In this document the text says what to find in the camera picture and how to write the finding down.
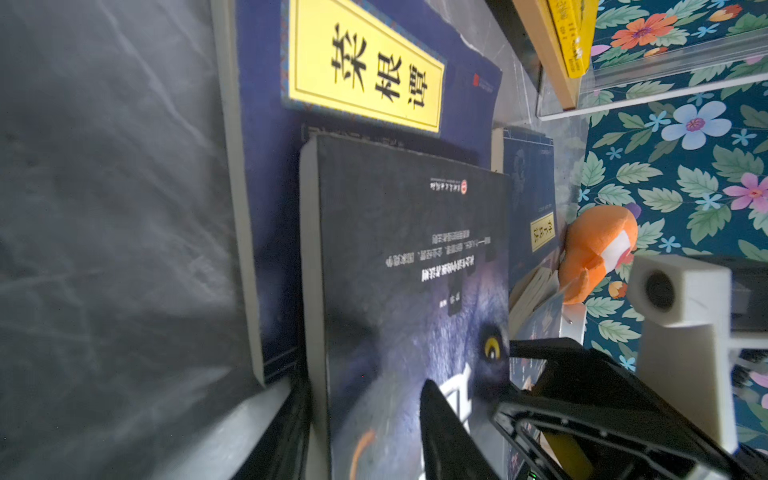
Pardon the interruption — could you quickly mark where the purple old man book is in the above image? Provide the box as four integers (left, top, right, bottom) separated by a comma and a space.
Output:
508, 266, 564, 390

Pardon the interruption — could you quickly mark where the orange shark plush toy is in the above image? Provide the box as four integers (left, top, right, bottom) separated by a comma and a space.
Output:
558, 205, 639, 305

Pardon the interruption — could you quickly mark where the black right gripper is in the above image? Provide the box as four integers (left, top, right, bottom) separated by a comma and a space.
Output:
492, 338, 767, 479

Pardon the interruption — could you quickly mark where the black wolf cover book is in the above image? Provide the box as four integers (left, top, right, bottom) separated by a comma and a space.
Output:
300, 135, 511, 479

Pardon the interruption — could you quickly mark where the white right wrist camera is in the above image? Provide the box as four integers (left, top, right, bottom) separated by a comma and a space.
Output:
628, 255, 767, 452

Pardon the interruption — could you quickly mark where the dark blue yellow-label book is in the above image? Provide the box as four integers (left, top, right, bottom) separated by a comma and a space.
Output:
211, 1, 502, 384

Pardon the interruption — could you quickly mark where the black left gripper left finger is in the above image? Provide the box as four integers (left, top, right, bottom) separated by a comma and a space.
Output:
232, 378, 312, 480

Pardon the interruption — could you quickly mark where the yellow book in shelf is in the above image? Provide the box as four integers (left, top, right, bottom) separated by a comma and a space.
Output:
547, 0, 599, 79

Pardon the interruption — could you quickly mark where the wooden white-frame bookshelf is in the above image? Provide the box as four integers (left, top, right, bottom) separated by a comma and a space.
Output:
511, 1, 767, 120

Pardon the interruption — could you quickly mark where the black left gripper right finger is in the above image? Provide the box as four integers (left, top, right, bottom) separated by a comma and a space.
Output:
419, 380, 499, 480

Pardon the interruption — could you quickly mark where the navy book small label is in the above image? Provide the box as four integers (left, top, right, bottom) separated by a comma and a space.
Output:
491, 127, 558, 287

